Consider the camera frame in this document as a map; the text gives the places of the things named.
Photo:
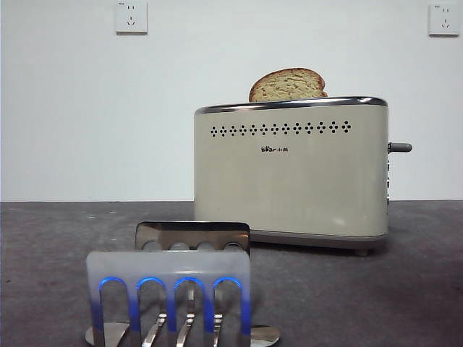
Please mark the stainless steel toast rack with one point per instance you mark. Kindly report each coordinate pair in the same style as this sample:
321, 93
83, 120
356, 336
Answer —
166, 264

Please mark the cream toaster with chrome top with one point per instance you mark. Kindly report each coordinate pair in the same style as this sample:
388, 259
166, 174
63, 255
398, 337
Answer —
289, 188

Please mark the white wall socket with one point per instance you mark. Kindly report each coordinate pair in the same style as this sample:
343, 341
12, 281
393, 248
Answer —
441, 21
131, 18

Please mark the brown-crusted bread slice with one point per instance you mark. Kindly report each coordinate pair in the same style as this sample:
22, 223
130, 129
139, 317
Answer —
285, 85

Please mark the grey toaster lever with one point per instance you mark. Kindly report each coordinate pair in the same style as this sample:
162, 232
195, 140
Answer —
401, 147

